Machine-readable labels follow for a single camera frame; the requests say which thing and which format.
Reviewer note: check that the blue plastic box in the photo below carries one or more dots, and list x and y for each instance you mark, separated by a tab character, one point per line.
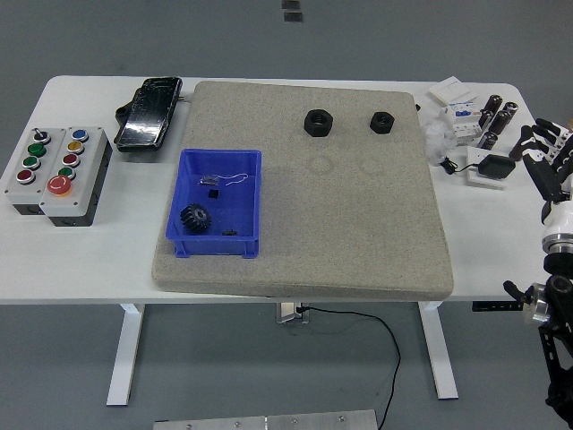
237	210

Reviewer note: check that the white flat panel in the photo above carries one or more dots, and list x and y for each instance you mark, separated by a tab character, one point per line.
474	179

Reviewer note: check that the tiny black cube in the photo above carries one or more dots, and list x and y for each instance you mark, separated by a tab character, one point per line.
213	194

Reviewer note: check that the small black hex nut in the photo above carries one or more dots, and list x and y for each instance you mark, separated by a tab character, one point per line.
382	122

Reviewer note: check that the silver metal plate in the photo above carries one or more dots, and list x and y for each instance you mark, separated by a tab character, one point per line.
268	422

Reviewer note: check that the brown cardboard box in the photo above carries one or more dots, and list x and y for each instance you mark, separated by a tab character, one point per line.
570	122

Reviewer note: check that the black handheld device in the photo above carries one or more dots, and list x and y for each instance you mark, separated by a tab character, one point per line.
145	116

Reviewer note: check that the black table control panel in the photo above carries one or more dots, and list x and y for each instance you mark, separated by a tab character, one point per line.
492	306

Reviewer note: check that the grey four-button control box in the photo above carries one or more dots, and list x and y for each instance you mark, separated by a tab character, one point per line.
22	188

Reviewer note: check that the white table leg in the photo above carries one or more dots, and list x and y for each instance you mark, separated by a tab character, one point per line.
125	354
441	354

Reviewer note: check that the small black gear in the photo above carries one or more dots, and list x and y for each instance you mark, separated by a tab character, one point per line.
229	233

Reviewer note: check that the silver power socket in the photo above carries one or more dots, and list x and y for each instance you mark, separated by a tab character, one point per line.
286	312

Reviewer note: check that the large black hex nut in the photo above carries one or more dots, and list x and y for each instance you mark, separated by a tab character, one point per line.
318	122

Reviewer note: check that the grey emergency-stop button box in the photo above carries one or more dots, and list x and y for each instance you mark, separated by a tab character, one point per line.
85	179

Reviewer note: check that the grey-brown foam mat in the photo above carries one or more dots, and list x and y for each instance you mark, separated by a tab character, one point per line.
349	215

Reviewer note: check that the brown cylindrical capacitor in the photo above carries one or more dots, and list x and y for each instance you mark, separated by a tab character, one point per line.
485	118
509	109
493	103
515	151
487	140
500	122

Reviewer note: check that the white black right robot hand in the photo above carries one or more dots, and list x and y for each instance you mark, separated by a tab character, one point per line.
544	179

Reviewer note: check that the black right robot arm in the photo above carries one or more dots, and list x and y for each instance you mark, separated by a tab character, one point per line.
557	286

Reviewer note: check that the crumpled clear plastic bag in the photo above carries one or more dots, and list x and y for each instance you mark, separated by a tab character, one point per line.
438	139

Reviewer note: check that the large black gear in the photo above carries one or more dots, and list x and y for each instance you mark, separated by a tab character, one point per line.
195	218

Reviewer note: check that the white circuit breaker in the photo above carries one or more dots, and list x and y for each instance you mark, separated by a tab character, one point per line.
465	123

